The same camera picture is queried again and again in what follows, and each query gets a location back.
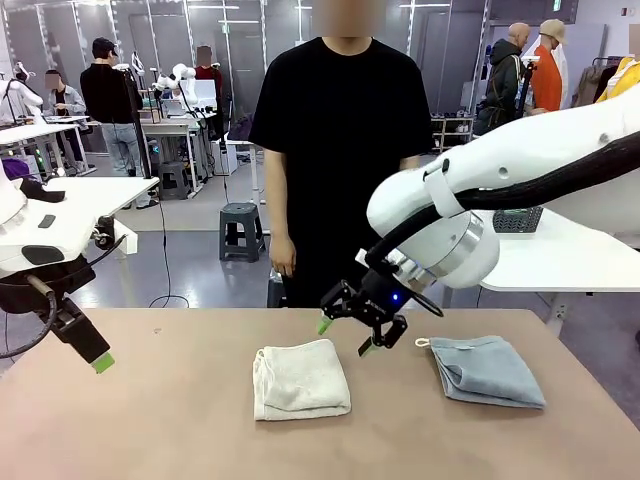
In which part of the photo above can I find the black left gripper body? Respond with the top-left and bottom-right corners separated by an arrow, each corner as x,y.
0,257 -> 96,314

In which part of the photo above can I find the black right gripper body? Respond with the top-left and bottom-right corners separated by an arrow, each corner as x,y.
357,272 -> 416,326

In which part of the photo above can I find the white towel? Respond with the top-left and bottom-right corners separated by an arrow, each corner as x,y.
252,338 -> 353,422

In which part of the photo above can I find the light blue towel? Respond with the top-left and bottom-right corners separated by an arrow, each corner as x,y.
414,334 -> 546,411

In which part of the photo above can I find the person's right forearm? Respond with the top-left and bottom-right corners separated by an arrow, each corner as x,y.
264,164 -> 297,241

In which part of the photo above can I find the grey plastic basket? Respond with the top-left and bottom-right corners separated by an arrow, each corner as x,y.
492,206 -> 545,235

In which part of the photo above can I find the person's right hand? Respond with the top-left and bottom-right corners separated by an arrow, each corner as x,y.
269,234 -> 297,277

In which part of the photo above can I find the low dark plastic stool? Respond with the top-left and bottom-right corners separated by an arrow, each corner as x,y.
267,272 -> 290,309

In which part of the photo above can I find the white work table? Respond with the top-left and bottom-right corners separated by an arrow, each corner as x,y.
19,175 -> 161,309
472,207 -> 640,321

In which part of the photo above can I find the black cap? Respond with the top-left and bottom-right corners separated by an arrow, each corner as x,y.
19,178 -> 66,204

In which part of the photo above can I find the purple cloth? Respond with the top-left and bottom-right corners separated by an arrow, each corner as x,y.
0,158 -> 36,181

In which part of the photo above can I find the tall grey plastic stool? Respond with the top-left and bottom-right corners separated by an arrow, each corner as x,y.
218,202 -> 267,264

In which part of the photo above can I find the small grey stool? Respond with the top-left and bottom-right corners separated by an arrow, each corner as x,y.
158,160 -> 190,201

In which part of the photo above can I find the black tripod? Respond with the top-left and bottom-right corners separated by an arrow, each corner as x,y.
514,54 -> 541,121
115,62 -> 154,179

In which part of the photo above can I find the long white desk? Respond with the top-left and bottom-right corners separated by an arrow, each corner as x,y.
0,119 -> 96,176

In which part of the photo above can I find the white standing desk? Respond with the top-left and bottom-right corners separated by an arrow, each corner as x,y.
224,134 -> 266,201

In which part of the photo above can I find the person in black t-shirt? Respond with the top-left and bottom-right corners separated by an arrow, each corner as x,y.
248,0 -> 434,309

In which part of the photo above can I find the seated person grey jacket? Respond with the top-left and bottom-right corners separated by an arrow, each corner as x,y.
42,69 -> 89,166

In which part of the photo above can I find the wooden shoe shelf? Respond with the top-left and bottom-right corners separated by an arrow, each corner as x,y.
430,114 -> 475,151

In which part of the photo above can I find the white computer tower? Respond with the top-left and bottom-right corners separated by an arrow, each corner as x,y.
212,139 -> 239,176

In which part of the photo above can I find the grey desk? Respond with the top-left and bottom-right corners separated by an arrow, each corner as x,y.
144,117 -> 204,194

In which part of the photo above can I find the man in black sweater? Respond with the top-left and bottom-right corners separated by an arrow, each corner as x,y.
79,37 -> 151,209

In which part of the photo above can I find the purple clothes pile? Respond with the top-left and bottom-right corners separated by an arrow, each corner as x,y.
227,114 -> 256,144

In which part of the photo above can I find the white monitor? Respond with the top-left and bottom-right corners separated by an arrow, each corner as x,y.
192,79 -> 219,109

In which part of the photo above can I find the mannequin in dark jacket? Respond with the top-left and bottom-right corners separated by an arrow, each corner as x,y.
472,22 -> 532,136

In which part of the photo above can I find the person in red shirt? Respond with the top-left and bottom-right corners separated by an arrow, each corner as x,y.
194,44 -> 224,139

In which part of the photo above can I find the mannequin in orange top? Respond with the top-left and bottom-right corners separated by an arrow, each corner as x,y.
524,18 -> 570,114

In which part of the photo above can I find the brown coat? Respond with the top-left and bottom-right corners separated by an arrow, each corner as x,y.
569,63 -> 606,109

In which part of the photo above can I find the yellow jacket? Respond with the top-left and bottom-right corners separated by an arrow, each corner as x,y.
594,57 -> 640,104

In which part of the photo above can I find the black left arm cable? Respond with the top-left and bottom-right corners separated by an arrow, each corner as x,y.
0,274 -> 59,360

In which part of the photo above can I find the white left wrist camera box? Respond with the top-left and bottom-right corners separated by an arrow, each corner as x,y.
112,232 -> 139,256

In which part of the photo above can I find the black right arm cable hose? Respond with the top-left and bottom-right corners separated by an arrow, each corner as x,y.
363,133 -> 640,281

